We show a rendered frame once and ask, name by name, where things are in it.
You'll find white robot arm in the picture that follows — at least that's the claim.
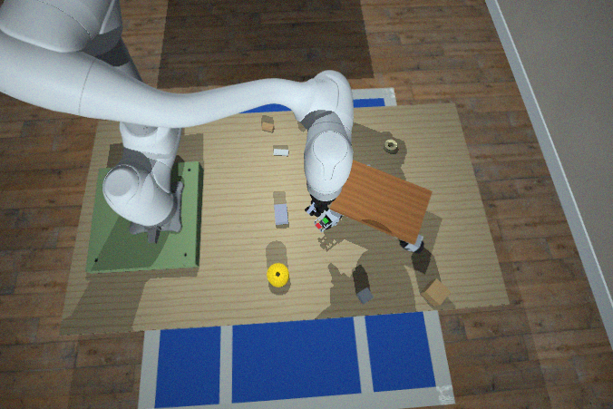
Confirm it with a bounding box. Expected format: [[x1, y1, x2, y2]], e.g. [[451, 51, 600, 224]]
[[0, 0, 354, 244]]

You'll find small tan block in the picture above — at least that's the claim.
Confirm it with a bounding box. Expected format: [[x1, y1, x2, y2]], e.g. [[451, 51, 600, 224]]
[[261, 122, 274, 132]]

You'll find light blue rectangular block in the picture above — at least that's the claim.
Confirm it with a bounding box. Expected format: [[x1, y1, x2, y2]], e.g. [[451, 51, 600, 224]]
[[274, 204, 288, 225]]

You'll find beige roll of tape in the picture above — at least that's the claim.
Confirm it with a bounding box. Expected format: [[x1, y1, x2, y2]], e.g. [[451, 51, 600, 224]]
[[384, 140, 397, 153]]

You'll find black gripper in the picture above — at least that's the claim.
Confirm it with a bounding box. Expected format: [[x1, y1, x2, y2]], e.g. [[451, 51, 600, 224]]
[[305, 193, 335, 219]]

